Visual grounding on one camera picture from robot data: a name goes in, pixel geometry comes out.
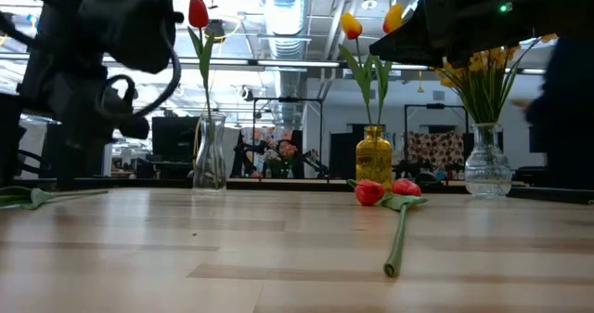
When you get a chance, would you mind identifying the person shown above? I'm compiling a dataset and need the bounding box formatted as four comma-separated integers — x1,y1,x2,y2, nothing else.
510,36,594,191

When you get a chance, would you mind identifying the silver ventilation duct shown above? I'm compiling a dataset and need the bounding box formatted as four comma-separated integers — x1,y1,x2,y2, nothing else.
258,0,310,124

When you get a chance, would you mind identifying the floral patterned cloth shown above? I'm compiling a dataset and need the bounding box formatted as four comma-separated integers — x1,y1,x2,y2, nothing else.
407,130,466,169

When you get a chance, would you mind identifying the tall clear glass vase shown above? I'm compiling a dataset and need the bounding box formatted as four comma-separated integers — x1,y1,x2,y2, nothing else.
191,111,227,194

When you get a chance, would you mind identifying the yellow-orange artificial tulip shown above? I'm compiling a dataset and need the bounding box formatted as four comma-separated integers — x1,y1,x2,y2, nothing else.
370,3,404,128

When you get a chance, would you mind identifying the amber yellow glass vase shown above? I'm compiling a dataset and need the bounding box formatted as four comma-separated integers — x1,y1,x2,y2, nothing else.
355,124,394,192

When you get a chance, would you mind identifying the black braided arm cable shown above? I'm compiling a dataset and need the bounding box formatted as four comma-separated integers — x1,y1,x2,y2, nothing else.
99,20,183,120

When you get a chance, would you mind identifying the black curved cable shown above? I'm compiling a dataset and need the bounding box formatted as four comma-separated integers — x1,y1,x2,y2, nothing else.
17,149,53,176

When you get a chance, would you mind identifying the black ceiling camera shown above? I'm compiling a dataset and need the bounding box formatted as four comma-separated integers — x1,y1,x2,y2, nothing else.
206,19,227,44

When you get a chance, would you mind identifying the black table edge frame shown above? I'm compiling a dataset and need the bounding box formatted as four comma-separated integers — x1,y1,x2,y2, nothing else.
0,176,594,206

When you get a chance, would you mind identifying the orange-red yellow artificial tulip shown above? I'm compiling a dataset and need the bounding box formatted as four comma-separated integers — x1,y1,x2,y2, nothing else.
337,11,375,131

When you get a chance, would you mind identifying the black monitor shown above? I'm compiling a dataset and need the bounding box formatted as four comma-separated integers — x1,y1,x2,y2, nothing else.
151,116,200,164

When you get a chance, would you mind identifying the rig light bar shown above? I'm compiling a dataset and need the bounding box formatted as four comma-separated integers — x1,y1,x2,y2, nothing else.
101,56,549,78

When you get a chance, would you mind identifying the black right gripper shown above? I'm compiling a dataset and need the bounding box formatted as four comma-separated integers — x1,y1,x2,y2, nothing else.
368,0,535,68

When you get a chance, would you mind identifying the red artificial tulip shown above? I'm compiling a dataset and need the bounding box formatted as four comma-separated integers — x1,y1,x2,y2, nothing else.
187,0,224,189
380,177,430,279
346,177,386,207

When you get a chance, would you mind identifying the textured clear glass vase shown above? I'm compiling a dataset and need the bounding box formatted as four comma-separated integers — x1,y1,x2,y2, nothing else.
464,123,513,198

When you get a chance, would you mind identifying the black background rig frame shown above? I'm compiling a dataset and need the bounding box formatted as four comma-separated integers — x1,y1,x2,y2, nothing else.
252,97,324,179
403,102,470,179

